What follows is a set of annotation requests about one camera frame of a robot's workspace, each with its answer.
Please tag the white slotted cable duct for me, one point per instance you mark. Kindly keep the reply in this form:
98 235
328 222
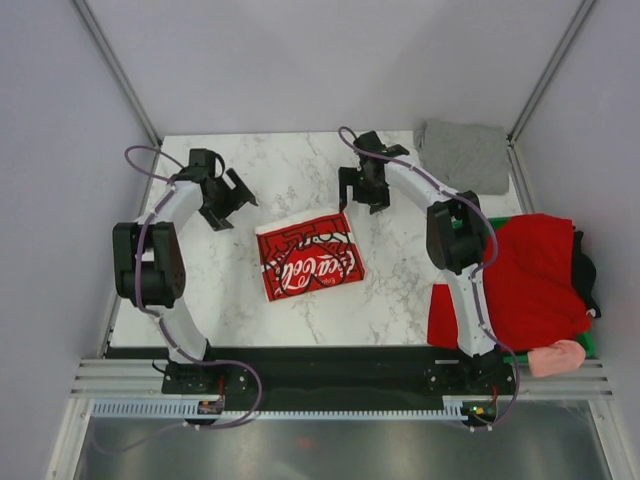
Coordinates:
437 409

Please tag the green plastic bin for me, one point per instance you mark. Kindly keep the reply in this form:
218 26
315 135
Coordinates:
582 345

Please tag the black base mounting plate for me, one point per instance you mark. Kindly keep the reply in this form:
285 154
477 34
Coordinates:
363 374

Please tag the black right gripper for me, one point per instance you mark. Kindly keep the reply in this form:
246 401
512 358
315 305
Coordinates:
349 176

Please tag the aluminium frame post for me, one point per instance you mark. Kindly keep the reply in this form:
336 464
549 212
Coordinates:
567 40
98 36

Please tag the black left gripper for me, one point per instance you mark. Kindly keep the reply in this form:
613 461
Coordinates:
216 218

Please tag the aluminium frame post right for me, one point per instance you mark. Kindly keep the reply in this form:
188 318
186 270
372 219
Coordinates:
567 40

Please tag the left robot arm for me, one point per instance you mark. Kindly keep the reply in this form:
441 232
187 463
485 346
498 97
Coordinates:
149 270

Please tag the aluminium front rail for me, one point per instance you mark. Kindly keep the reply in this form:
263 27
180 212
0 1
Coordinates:
119 378

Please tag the aluminium frame post left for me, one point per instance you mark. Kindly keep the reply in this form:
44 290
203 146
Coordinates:
98 36

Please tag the folded grey t shirt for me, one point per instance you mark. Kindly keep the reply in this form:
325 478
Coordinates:
464 156

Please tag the black t shirt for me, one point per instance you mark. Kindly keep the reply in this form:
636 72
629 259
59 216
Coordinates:
583 275

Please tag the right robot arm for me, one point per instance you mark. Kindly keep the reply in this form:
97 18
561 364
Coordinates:
456 236

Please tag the pink t shirt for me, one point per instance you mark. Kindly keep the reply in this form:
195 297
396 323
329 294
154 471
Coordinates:
562 357

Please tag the white red printed t shirt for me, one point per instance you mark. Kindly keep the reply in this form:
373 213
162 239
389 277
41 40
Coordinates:
306 252

